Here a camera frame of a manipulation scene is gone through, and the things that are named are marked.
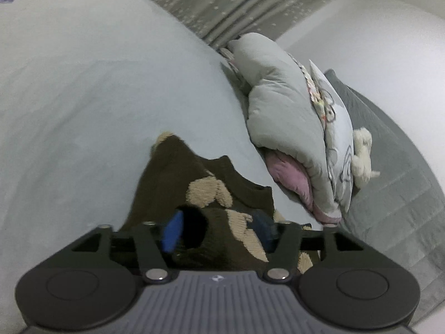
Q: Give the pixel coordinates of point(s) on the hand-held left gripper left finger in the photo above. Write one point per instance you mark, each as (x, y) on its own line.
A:
(172, 231)

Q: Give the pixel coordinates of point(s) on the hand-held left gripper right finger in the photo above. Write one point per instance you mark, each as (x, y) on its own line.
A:
(266, 231)

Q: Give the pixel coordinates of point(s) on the brown sweater with beige pattern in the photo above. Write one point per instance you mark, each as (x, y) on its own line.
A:
(208, 174)

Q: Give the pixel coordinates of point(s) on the pink pillow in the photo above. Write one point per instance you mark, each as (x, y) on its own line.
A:
(288, 174)

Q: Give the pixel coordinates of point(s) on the white cartoon print pillow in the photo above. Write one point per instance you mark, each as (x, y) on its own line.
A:
(340, 135)

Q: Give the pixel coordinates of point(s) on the light grey comforter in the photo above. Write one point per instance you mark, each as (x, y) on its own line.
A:
(278, 104)

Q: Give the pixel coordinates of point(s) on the cream plush toy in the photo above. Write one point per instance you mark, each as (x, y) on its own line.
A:
(361, 146)

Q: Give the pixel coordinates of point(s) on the grey quilted headboard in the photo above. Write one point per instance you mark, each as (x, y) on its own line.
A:
(399, 198)

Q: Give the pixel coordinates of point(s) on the grey-blue bed blanket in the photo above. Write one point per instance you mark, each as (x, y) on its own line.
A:
(104, 111)

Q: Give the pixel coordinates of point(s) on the floral patterned cloth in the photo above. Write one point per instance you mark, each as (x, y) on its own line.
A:
(318, 101)

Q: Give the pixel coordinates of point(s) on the striped cloth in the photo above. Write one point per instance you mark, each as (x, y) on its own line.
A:
(227, 59)

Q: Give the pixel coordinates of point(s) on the grey star print curtain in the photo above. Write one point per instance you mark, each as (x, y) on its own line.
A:
(243, 0)

